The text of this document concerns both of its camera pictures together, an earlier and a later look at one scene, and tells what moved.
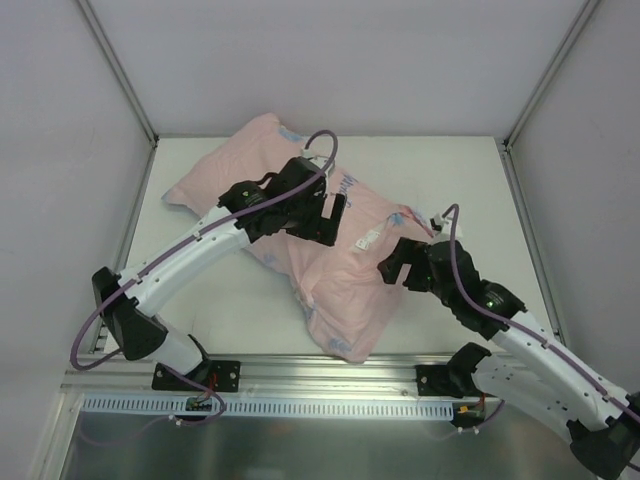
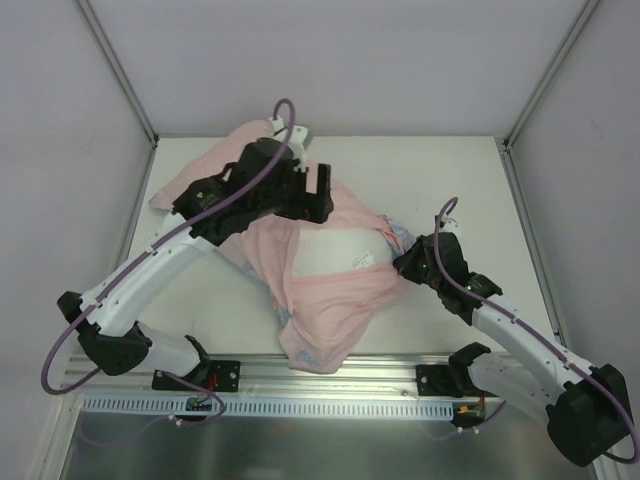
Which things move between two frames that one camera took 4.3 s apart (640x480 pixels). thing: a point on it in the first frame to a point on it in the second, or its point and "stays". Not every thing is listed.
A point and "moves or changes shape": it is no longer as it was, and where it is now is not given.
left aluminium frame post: [120, 71] stays
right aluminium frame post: [551, 72] stays
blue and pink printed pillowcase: [352, 310] moves or changes shape
